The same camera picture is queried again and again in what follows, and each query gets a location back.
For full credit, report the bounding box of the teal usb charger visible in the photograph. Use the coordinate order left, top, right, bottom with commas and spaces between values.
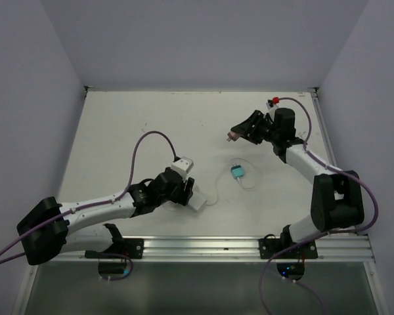
230, 163, 245, 180

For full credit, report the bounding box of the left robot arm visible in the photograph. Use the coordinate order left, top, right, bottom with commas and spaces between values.
16, 167, 194, 266

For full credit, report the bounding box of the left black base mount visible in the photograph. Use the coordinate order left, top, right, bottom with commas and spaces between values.
85, 238, 144, 259

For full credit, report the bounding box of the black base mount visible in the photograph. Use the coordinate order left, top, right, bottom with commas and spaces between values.
85, 238, 144, 259
258, 234, 318, 260

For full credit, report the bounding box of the aluminium rail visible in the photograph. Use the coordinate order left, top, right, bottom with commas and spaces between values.
308, 86, 359, 234
29, 233, 374, 263

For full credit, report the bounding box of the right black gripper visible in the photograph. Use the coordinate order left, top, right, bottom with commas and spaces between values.
231, 111, 279, 146

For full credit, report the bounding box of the white usb cable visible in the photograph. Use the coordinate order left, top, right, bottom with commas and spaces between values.
164, 159, 261, 211

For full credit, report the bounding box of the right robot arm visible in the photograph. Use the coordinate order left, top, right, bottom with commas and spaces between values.
228, 108, 364, 258

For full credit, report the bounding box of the aluminium right side rail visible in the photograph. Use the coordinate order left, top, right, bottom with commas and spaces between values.
308, 86, 359, 234

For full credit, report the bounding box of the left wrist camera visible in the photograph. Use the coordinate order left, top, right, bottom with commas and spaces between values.
170, 157, 194, 178

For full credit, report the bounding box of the white cube power socket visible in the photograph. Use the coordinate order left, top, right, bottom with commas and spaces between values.
187, 185, 207, 212

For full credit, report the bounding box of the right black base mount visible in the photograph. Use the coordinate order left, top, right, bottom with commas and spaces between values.
258, 234, 318, 260

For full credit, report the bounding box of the aluminium front rail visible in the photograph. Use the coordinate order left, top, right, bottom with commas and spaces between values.
29, 233, 374, 263

